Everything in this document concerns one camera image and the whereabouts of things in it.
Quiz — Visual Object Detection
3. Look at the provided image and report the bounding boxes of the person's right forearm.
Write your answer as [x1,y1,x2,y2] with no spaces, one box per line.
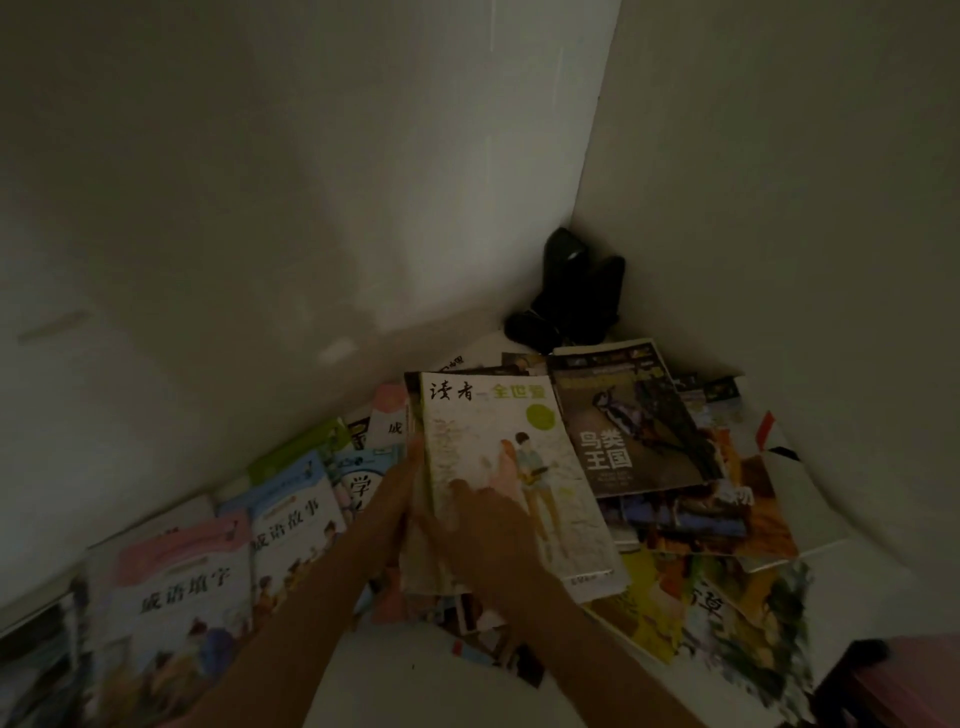
[494,581,706,728]

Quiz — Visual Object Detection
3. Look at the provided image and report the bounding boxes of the person's left hand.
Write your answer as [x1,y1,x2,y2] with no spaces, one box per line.
[358,433,429,573]

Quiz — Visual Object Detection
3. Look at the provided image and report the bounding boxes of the pale green magazine couple print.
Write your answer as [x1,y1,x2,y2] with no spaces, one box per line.
[416,372,631,606]

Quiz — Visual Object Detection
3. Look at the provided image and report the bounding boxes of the person's right hand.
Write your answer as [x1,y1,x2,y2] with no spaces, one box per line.
[414,478,550,610]

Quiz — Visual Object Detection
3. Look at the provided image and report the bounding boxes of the person's left forearm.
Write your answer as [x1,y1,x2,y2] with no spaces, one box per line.
[183,524,406,728]

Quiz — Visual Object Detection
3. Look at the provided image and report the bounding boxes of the black cloth object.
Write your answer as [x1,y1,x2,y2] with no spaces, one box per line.
[503,226,628,355]

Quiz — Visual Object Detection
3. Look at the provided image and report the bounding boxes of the pink plastic stool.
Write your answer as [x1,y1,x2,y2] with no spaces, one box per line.
[813,633,960,728]

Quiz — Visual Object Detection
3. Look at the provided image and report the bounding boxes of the pile of books and magazines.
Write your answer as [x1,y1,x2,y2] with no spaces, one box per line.
[0,337,853,728]

